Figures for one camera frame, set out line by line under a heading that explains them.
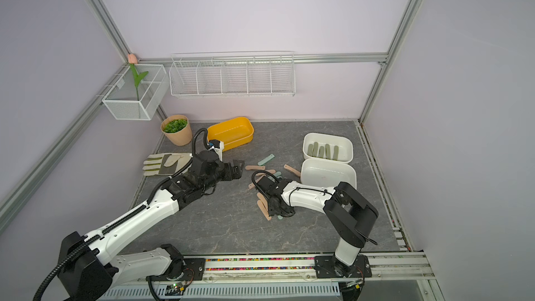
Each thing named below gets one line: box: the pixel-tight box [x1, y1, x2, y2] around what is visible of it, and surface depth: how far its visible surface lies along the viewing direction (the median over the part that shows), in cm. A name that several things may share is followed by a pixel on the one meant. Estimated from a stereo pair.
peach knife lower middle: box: [256, 192, 269, 212], surface depth 93 cm
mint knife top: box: [257, 153, 276, 166], surface depth 107 cm
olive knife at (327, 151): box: [325, 143, 331, 160], surface depth 109 cm
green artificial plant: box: [163, 118, 188, 134], surface depth 106 cm
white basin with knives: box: [302, 132, 354, 164], surface depth 110 cm
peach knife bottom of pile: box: [257, 199, 272, 221], surface depth 89 cm
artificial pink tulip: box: [127, 52, 149, 102], surface depth 92 cm
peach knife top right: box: [283, 163, 301, 177], surface depth 101 cm
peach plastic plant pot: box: [160, 114, 193, 147], surface depth 106 cm
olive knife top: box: [332, 144, 340, 161], surface depth 108 cm
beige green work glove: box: [142, 152, 193, 177], surface depth 104 cm
